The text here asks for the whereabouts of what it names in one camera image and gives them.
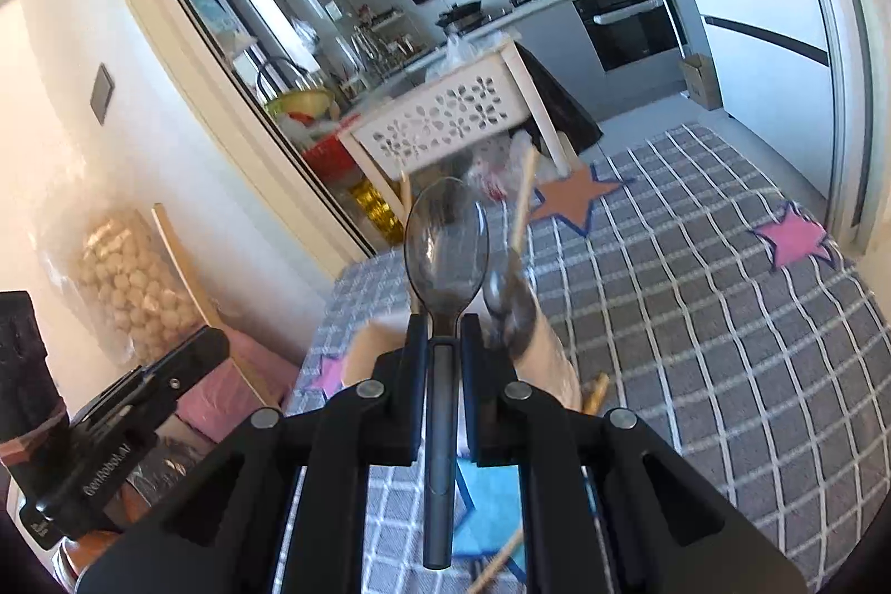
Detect white perforated basket cart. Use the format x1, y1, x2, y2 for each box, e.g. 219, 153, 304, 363
338, 36, 572, 222

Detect grey wall switch plate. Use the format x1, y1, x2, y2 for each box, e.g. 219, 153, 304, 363
89, 63, 115, 125

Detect grey checkered tablecloth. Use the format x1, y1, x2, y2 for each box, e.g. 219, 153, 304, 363
524, 125, 889, 592

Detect black built-in oven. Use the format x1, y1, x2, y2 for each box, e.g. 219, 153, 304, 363
574, 0, 687, 72

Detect black handled small spoon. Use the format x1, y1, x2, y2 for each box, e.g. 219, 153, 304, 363
483, 270, 537, 360

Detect wooden chopstick pair member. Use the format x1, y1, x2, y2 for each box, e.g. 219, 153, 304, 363
581, 372, 610, 416

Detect pink star mat left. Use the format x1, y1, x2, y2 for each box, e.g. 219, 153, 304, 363
307, 356, 346, 401

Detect pink plastic stools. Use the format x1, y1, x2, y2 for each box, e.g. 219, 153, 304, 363
177, 326, 299, 443

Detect bag of puffed snacks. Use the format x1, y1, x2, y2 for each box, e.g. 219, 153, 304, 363
44, 208, 201, 366

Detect blue star mat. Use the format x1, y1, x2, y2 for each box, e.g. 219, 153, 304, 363
453, 458, 522, 561

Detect white plastic utensil holder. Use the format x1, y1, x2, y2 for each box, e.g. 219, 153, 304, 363
341, 289, 581, 411

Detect pink star mat right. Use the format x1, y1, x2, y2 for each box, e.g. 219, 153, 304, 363
751, 200, 836, 273

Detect cardboard box on floor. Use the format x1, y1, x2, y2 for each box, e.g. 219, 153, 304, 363
679, 54, 722, 110

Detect brown star mat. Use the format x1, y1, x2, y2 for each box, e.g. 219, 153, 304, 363
528, 164, 631, 237

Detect black handled large spoon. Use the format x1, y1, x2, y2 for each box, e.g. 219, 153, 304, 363
405, 176, 489, 570

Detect pink star mat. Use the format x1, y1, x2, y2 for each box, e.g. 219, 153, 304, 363
307, 356, 346, 401
751, 200, 836, 273

